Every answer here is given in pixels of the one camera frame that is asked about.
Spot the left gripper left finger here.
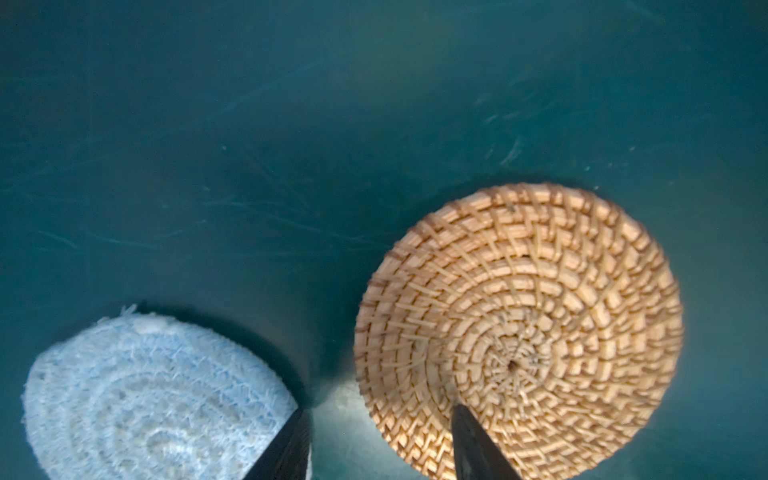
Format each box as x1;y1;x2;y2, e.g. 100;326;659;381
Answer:
243;408;311;480

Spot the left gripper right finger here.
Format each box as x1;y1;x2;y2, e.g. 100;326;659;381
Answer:
451;404;521;480

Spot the rattan woven coaster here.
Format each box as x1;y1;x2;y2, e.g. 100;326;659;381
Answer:
354;184;684;479

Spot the grey woven coaster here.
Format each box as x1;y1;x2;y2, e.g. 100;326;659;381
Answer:
22;307;299;479

